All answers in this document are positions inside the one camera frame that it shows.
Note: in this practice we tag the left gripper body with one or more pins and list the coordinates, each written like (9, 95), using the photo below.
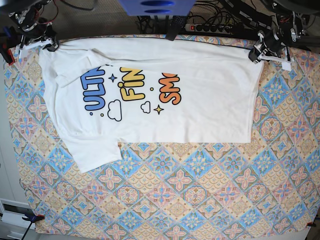
(270, 43)

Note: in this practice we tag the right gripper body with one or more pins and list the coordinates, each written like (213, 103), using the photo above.
(38, 33)

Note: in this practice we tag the white printed T-shirt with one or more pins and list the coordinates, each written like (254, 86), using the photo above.
(103, 91)

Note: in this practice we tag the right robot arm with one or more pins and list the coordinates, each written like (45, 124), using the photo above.
(25, 12)

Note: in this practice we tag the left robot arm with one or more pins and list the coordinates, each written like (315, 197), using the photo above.
(292, 18)

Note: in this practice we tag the blue clamp top left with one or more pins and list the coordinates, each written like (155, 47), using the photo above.
(8, 40)

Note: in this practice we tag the blue clamp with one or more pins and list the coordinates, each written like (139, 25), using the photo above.
(8, 40)
(32, 219)

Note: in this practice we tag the black power strip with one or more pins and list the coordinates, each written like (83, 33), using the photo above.
(208, 28)

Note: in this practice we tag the patterned tile tablecloth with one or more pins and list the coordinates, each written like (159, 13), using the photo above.
(269, 187)

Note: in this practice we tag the white cabinet left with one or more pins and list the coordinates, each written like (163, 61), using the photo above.
(13, 202)

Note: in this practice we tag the blue clamp bottom left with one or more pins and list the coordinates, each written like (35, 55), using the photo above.
(32, 219)

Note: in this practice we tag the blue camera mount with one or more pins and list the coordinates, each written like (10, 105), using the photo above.
(157, 7)

